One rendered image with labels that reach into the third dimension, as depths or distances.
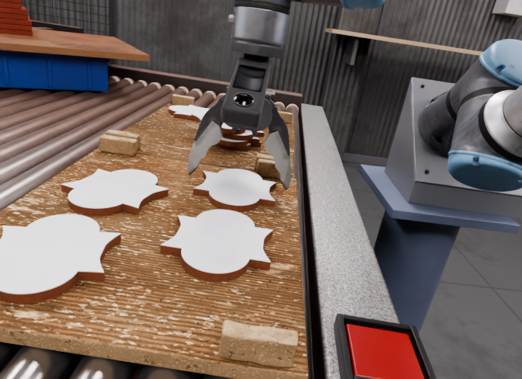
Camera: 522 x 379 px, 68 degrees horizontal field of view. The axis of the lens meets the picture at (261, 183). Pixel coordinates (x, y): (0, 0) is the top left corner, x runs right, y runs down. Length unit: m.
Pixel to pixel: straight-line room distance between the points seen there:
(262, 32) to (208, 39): 3.22
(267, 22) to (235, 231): 0.27
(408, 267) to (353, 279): 0.51
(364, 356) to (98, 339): 0.22
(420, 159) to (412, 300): 0.35
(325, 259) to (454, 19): 3.73
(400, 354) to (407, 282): 0.62
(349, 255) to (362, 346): 0.17
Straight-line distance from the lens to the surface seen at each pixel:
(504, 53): 0.78
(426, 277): 1.00
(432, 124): 0.88
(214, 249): 0.42
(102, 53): 1.21
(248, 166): 0.69
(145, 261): 0.42
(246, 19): 0.54
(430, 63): 4.08
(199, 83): 1.47
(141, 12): 3.86
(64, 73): 1.24
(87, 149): 0.79
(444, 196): 0.90
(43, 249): 0.43
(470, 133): 0.69
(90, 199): 0.52
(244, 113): 0.46
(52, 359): 0.37
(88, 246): 0.43
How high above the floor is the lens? 1.18
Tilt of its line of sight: 22 degrees down
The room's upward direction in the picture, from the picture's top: 9 degrees clockwise
